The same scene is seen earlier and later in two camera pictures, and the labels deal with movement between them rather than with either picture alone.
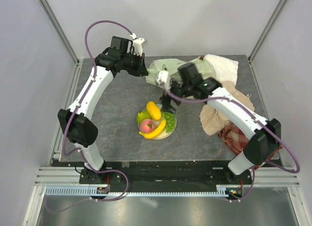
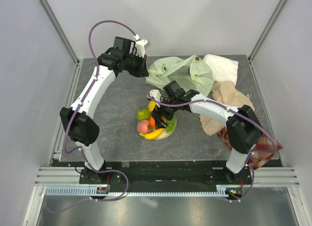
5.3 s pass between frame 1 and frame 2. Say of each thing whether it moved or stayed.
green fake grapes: stayed
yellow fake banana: stayed
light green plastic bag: stayed
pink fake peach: moved
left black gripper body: stayed
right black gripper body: moved
